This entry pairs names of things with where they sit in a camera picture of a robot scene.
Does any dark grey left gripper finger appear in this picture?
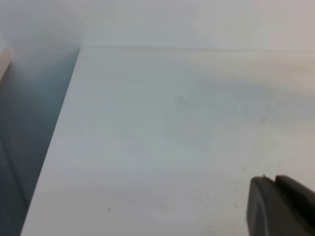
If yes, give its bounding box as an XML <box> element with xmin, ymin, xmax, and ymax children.
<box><xmin>247</xmin><ymin>176</ymin><xmax>315</xmax><ymax>236</ymax></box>

